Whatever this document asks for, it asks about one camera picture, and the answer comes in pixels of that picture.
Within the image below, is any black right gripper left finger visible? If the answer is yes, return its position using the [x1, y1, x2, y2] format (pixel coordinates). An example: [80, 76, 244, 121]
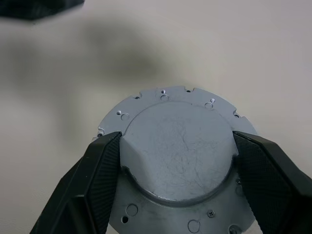
[29, 131, 122, 234]

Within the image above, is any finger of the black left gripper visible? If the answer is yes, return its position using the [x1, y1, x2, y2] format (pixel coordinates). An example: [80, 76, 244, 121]
[0, 0, 85, 24]

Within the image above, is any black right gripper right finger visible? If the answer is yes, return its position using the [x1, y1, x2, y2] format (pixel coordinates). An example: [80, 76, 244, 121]
[233, 130, 312, 234]

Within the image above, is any grey round motor lid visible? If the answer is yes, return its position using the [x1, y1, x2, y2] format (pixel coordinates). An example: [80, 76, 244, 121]
[92, 85, 260, 234]

